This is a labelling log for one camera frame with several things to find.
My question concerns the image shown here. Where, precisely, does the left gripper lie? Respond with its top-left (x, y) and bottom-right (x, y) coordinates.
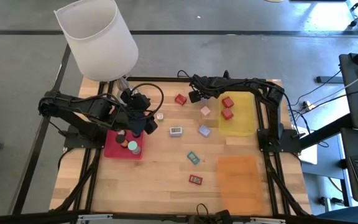
top-left (116, 93), bottom-right (160, 136)

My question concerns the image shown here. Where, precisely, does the orange bottle black cap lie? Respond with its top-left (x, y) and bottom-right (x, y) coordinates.
top-left (115, 134), bottom-right (129, 149)

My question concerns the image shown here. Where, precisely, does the red charger cube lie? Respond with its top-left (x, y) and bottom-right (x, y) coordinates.
top-left (221, 108), bottom-right (234, 121)
top-left (174, 93), bottom-right (188, 106)
top-left (221, 96), bottom-right (235, 109)

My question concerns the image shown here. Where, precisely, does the lavender digital clock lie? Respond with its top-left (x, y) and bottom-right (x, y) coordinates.
top-left (169, 126), bottom-right (183, 138)

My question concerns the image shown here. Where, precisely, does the teal digital clock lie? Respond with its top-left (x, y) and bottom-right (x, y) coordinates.
top-left (186, 151), bottom-right (201, 166)

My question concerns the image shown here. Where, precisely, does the red plastic tray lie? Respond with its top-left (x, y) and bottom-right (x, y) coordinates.
top-left (103, 124), bottom-right (146, 161)

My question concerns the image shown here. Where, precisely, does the yellow plastic tray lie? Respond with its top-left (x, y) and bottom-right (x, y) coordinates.
top-left (216, 90), bottom-right (257, 137)

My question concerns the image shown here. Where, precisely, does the white lampshade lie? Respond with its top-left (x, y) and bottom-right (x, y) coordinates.
top-left (53, 0), bottom-right (139, 82)

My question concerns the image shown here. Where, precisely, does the red digital clock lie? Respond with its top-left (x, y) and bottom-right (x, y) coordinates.
top-left (188, 174), bottom-right (204, 186)

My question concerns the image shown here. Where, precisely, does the power strip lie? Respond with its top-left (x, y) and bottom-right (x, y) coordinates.
top-left (301, 100), bottom-right (316, 111)

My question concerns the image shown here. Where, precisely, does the orange plastic tray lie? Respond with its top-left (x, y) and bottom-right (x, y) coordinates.
top-left (215, 154), bottom-right (267, 215)

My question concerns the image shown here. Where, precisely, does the grey desk foot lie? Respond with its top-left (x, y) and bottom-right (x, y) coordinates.
top-left (315, 75), bottom-right (344, 84)

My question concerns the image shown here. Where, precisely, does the blue chair seat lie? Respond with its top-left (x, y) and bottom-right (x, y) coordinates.
top-left (317, 203), bottom-right (358, 224)

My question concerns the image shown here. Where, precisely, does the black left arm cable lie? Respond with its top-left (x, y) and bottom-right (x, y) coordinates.
top-left (128, 82), bottom-right (165, 122)

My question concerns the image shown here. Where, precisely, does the grey metal bracket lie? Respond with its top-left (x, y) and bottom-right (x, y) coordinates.
top-left (77, 213), bottom-right (114, 222)
top-left (249, 217), bottom-right (287, 224)

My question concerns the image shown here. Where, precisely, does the black object with cable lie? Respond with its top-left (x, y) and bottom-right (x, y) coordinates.
top-left (187, 203), bottom-right (233, 224)

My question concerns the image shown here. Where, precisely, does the grey desk leg frame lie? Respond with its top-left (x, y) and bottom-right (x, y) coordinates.
top-left (301, 132), bottom-right (354, 208)

